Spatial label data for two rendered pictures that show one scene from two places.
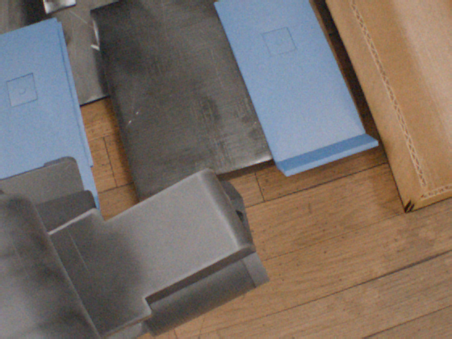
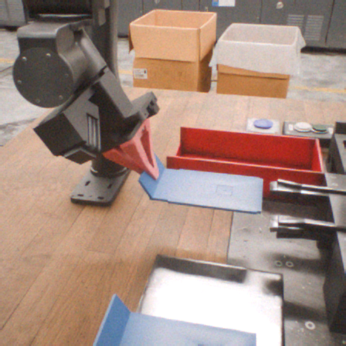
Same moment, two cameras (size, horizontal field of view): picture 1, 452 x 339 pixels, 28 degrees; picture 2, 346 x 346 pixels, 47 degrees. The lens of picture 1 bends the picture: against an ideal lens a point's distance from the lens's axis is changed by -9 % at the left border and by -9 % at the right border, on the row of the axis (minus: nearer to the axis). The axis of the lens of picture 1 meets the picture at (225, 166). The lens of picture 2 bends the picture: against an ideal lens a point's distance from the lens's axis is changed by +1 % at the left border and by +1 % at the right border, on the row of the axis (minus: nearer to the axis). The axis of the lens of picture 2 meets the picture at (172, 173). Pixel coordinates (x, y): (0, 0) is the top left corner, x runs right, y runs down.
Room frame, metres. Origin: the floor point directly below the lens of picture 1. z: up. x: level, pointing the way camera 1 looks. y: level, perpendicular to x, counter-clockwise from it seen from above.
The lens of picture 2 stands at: (0.38, -0.26, 1.28)
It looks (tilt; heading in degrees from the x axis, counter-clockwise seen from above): 32 degrees down; 119
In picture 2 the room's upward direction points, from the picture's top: straight up
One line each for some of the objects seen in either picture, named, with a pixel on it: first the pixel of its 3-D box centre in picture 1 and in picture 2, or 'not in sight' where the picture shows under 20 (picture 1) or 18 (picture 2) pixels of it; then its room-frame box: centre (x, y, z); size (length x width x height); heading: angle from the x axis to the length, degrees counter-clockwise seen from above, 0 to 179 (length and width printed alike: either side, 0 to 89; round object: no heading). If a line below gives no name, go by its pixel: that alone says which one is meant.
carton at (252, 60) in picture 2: not in sight; (258, 69); (-0.43, 2.51, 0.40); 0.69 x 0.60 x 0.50; 102
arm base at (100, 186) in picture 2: not in sight; (108, 154); (-0.01, 0.21, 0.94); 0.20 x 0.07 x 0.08; 106
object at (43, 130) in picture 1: (27, 122); (202, 180); (0.21, 0.13, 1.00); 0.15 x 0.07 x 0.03; 16
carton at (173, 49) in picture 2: not in sight; (173, 59); (-1.03, 2.31, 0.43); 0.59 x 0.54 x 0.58; 103
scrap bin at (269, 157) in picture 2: not in sight; (242, 161); (0.20, 0.32, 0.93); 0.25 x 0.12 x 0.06; 16
